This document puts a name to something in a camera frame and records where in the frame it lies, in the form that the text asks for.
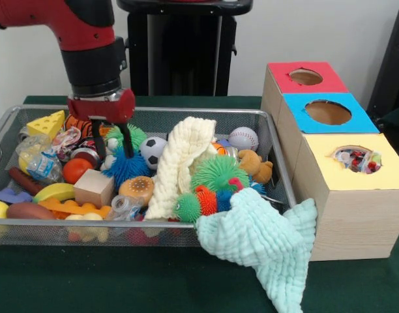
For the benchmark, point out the light blue knitted cloth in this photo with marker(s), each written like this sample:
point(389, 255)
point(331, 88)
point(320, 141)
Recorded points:
point(261, 234)

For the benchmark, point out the green spiky ball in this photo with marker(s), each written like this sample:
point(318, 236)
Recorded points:
point(137, 133)

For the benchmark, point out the orange-red ball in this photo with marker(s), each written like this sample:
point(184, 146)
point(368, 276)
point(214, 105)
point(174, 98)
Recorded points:
point(75, 169)

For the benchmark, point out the wooden box with three holes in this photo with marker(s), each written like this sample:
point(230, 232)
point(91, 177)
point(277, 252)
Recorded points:
point(352, 225)

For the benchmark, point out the yellow toy banana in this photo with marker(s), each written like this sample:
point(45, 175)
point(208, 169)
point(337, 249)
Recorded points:
point(54, 192)

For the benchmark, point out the green spiky toy with eyes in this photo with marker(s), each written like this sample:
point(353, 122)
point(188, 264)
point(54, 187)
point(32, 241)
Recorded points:
point(215, 171)

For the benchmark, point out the dark green tablecloth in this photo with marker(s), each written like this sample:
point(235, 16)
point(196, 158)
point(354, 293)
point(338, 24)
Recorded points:
point(398, 124)
point(121, 280)

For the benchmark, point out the multicolour spiky caterpillar toy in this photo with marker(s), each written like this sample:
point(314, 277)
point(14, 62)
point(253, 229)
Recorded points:
point(189, 205)

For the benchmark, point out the yellow cheese wedge toy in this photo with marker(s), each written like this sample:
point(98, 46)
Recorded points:
point(46, 123)

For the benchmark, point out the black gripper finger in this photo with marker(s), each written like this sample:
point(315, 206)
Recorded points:
point(127, 140)
point(98, 140)

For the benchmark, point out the colourful spotted cloth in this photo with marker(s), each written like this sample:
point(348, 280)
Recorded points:
point(359, 161)

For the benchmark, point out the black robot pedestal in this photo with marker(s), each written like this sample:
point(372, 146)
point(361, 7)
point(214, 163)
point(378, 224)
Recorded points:
point(180, 55)

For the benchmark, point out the shallow mesh bin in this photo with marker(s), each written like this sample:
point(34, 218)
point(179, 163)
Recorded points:
point(39, 221)

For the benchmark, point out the white toy baseball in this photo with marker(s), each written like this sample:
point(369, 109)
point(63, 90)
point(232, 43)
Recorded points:
point(243, 138)

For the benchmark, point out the black and white soccer ball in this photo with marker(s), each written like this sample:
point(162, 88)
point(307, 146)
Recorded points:
point(152, 153)

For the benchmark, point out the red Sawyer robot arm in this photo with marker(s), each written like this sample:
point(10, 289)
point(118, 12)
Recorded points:
point(85, 42)

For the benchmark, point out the cream knitted cloth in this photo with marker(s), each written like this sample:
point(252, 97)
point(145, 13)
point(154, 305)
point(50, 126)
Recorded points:
point(176, 163)

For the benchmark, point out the blue spiky toy with eyes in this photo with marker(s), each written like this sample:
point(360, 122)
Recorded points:
point(124, 169)

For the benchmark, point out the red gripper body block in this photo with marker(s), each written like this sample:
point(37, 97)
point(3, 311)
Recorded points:
point(101, 109)

